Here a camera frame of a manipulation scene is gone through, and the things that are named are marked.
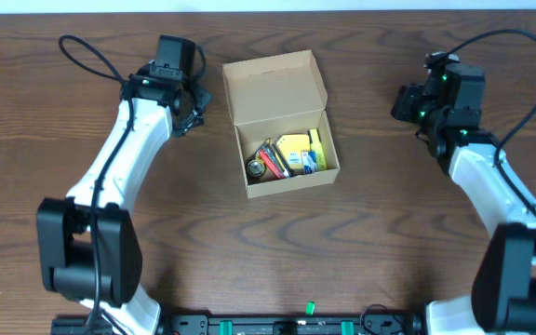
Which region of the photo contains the red black stapler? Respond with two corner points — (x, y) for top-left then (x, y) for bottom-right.
(258, 141), (292, 179)

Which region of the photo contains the blue white staples box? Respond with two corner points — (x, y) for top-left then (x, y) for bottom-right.
(301, 151), (318, 175)

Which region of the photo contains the yellow sticky note pad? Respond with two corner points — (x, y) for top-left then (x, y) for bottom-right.
(276, 134), (311, 175)

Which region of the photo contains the cardboard box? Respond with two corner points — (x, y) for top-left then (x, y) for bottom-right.
(222, 50), (340, 198)

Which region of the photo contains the yellow highlighter marker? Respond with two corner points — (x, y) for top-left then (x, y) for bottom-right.
(308, 128), (328, 171)

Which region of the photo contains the black mounting rail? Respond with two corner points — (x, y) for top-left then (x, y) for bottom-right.
(51, 313), (430, 335)

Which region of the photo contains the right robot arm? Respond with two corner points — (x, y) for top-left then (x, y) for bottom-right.
(391, 60), (536, 334)

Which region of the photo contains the green tape piece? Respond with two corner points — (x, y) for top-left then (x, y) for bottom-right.
(305, 301), (315, 315)

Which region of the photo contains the black yellow correction tape dispenser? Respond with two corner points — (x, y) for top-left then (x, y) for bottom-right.
(246, 158), (266, 179)

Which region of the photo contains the left black cable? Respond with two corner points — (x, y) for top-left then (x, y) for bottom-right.
(57, 33), (208, 335)

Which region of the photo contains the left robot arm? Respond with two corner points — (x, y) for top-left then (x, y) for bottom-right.
(36, 75), (212, 334)

